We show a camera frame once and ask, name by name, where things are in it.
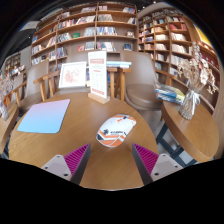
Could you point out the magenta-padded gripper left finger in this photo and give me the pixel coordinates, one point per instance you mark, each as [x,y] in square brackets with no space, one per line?
[75,160]

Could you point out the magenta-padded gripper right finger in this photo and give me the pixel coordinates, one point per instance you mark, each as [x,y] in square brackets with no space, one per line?
[148,160]

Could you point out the white orange computer mouse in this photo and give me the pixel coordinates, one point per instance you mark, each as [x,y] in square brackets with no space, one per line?
[115,130]

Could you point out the blue pink gradient mouse pad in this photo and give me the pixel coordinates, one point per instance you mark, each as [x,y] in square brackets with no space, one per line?
[45,116]

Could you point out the round wooden side table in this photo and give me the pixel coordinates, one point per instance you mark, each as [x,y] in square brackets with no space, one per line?
[193,136]
[8,123]

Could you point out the stack of blue yellow books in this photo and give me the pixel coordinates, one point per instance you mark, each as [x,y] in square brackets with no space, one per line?
[170,93]

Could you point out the glass vase with beige flowers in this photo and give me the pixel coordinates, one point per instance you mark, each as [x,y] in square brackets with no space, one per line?
[190,103]

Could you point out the white framed floral picture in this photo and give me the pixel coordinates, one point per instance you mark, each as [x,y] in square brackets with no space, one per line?
[72,74]

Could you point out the white sign on wooden base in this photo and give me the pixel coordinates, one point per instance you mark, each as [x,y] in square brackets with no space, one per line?
[97,73]

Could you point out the glass vase with pink flowers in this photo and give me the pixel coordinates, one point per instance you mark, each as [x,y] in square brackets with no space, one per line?
[4,96]

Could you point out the distant wooden bookshelf unit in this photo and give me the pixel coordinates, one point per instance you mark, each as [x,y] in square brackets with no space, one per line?
[14,65]

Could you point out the curved wooden bookshelf unit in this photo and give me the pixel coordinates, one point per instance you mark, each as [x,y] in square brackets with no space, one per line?
[173,40]

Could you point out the white hanging ceiling panel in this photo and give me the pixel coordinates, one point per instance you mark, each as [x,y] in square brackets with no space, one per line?
[30,26]

